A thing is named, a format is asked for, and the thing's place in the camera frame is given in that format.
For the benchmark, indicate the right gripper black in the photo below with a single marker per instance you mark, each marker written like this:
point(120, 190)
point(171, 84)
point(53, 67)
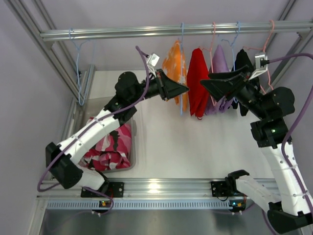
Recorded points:
point(243, 83)

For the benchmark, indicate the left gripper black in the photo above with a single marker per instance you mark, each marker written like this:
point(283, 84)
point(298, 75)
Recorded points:
point(163, 85)

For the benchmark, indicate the orange white trousers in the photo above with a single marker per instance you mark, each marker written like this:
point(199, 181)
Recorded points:
point(171, 67)

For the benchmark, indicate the pink camouflage trousers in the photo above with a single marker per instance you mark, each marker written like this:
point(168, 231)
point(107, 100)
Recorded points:
point(112, 152)

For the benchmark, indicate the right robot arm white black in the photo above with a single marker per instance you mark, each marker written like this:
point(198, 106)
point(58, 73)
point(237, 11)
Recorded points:
point(292, 208)

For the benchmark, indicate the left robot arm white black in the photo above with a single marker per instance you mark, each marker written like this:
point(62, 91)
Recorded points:
point(62, 159)

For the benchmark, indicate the lilac trousers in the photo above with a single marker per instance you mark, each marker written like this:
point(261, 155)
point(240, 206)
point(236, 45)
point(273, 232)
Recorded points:
point(218, 65)

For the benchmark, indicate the red trousers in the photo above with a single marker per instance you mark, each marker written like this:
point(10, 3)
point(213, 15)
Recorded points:
point(198, 94)

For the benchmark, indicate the blue hanger under lilac trousers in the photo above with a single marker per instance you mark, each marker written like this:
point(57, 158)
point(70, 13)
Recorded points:
point(231, 44)

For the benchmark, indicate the pink hanger under black trousers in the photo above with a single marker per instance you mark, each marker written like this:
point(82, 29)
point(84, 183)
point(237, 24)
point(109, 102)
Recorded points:
point(263, 50)

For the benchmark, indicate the clear plastic bin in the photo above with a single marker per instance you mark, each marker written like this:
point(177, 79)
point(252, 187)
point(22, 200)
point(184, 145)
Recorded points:
point(89, 111)

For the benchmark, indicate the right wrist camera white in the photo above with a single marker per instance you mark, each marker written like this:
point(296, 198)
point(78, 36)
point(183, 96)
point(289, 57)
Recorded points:
point(261, 65)

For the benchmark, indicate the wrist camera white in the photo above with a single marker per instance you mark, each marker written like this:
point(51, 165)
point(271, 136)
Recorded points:
point(151, 62)
point(261, 65)

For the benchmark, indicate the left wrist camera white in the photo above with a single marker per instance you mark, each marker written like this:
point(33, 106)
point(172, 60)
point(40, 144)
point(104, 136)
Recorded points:
point(151, 62)

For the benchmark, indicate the aluminium hanging rail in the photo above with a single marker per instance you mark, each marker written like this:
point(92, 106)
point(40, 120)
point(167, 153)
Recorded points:
point(176, 30)

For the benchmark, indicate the right aluminium frame post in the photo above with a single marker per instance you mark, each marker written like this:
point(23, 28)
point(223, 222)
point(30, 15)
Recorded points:
point(281, 44)

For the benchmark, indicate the aluminium frame post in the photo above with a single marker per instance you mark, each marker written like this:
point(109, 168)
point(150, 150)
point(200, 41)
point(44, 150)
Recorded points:
point(79, 90)
point(281, 44)

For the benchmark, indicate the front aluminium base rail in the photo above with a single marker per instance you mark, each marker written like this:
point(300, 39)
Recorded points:
point(141, 188)

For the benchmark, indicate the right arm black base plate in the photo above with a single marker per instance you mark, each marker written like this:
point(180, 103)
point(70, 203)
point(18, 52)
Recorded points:
point(221, 189)

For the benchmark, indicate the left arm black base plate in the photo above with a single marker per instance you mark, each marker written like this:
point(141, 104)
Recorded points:
point(111, 189)

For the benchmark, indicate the left aluminium frame post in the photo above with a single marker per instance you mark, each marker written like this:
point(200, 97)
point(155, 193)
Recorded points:
point(79, 90)

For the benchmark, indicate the grey slotted cable duct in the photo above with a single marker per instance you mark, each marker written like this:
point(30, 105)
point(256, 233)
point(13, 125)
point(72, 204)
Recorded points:
point(138, 204)

